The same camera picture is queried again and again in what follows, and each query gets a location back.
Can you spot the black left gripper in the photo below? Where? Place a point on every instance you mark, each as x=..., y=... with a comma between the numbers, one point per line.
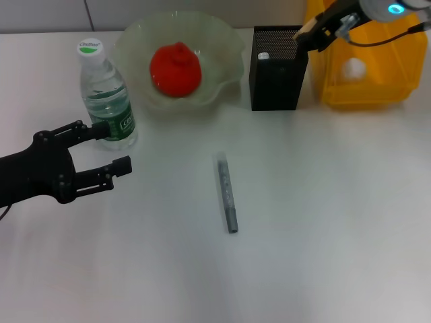
x=37, y=171

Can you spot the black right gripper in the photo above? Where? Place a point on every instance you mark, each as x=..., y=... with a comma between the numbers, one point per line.
x=343, y=13

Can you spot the white paper ball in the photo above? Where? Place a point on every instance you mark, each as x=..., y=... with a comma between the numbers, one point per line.
x=353, y=69

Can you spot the clear green-label water bottle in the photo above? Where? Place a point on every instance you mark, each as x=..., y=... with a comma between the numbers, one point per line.
x=107, y=94

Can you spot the green pen with white clip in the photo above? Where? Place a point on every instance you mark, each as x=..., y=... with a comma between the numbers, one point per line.
x=263, y=56

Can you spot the grey pen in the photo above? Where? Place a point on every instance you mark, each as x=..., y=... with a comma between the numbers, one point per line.
x=227, y=195

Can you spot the black mesh pen holder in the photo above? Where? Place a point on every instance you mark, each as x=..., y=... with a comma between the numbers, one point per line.
x=276, y=87

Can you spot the red-orange fruit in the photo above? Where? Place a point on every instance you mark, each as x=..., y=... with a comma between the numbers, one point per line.
x=175, y=74

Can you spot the wavy glass fruit bowl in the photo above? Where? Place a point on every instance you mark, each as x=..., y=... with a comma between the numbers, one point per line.
x=215, y=50

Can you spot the yellow plastic bin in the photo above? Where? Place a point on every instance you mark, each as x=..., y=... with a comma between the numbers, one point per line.
x=370, y=91

